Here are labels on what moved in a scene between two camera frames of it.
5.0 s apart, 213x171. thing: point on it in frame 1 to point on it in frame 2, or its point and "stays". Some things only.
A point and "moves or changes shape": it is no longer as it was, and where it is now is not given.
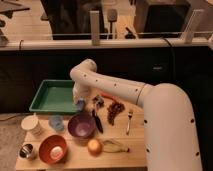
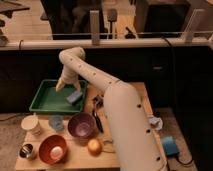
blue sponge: (81, 105) moves or changes shape
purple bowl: (82, 126) stays
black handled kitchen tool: (99, 103) stays
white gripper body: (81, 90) to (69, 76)
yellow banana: (111, 146) stays
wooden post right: (188, 31) stays
